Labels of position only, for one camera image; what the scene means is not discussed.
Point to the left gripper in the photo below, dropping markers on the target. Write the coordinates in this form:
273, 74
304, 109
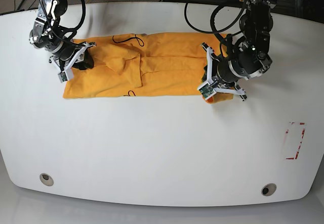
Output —
218, 73

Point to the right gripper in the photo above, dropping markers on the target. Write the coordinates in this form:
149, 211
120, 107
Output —
74, 57

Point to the yellow t-shirt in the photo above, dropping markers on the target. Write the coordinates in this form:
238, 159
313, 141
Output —
161, 64

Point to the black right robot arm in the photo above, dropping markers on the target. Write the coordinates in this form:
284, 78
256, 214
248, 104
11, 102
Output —
48, 34

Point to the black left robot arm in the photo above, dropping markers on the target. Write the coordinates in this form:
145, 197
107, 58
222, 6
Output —
246, 58

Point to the red tape rectangle marking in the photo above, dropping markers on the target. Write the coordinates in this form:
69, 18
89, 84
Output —
293, 140

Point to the left table grommet hole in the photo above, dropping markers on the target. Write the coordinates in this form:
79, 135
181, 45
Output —
46, 179

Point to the table grommet hole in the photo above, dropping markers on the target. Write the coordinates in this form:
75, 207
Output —
46, 179
268, 189

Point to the right table grommet hole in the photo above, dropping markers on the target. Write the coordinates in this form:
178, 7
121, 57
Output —
268, 189

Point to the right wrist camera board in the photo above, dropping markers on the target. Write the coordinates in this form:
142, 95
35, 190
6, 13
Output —
66, 75

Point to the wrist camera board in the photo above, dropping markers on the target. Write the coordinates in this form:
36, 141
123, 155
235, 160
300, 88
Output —
66, 75
206, 90

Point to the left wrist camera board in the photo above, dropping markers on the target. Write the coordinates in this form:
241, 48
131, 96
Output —
206, 90

